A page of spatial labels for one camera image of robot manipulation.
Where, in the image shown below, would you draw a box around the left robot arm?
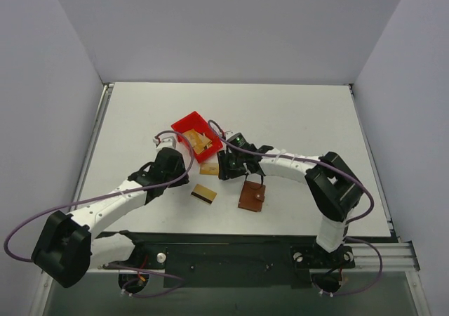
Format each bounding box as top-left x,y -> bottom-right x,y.
32,147 -> 188,288

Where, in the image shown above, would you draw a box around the brown leather card holder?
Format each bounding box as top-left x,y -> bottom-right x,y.
238,180 -> 266,212

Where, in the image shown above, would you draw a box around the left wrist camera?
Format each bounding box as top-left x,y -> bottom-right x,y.
153,136 -> 177,152

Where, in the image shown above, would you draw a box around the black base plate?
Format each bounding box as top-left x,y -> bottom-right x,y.
119,230 -> 355,289

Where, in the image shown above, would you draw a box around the gold card with chip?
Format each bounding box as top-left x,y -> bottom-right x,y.
199,162 -> 220,176

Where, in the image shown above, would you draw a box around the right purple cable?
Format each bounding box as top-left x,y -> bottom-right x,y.
207,119 -> 383,298

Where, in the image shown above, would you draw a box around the gold cards in bin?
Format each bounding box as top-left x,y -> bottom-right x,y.
183,129 -> 213,154

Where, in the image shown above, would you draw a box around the gold card magnetic stripe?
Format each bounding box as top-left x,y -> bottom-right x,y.
191,184 -> 217,204

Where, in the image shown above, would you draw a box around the aluminium table frame rail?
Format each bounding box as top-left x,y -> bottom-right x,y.
76,82 -> 418,272

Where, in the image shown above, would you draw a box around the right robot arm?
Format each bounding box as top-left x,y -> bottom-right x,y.
217,133 -> 363,266

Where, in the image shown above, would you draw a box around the red plastic bin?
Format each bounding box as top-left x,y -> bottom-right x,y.
171,111 -> 223,164

